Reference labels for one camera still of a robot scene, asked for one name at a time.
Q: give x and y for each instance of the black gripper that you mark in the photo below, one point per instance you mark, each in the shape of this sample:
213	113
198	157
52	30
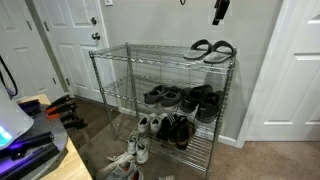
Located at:
222	7

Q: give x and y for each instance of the black sneaker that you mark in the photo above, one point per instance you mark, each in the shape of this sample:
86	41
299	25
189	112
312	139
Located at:
171	98
191	98
208	110
153	95

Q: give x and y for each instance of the white panelled closet door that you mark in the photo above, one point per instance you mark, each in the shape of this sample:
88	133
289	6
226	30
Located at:
293	83

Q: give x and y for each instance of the white baseboard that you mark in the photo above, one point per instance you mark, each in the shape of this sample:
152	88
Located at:
226	140

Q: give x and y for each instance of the black sandal white stripes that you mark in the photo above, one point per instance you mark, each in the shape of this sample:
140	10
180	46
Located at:
165	128

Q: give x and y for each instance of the black brown shoe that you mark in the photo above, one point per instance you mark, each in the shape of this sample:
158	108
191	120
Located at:
183	138
174	133

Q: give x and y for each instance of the silver door knob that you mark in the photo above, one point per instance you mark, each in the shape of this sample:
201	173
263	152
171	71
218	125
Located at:
96	36

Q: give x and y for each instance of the white low sneaker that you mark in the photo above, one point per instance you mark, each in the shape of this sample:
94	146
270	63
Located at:
144	125
132	145
142	155
156	126

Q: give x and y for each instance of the silver deadbolt lock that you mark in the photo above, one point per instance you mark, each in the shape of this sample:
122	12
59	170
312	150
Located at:
93	20

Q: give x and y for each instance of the white door with knob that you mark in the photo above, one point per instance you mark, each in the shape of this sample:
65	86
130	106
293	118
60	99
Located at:
76	66

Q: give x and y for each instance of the white Nike sneaker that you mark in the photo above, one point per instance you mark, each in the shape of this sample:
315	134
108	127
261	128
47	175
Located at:
121	157
166	178

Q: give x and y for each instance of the grey sneaker orange insole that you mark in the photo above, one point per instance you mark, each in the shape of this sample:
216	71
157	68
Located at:
113	173
138	176

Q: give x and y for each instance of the black orange bar clamp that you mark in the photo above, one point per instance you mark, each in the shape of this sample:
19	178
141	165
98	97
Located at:
60	100
63	108
75	123

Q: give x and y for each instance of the wooden table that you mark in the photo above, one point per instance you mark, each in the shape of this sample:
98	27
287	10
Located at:
71	166

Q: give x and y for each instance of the white wall switch plate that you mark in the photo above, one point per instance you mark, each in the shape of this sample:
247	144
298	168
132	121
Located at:
109	2

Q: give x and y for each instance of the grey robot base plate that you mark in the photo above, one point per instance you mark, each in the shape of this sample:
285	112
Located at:
41	125

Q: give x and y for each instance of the black bracket block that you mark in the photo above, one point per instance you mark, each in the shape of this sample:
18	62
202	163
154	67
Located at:
30	106

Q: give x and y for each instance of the black aluminium rail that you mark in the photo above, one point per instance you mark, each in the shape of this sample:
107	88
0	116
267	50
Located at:
33	160
30	141

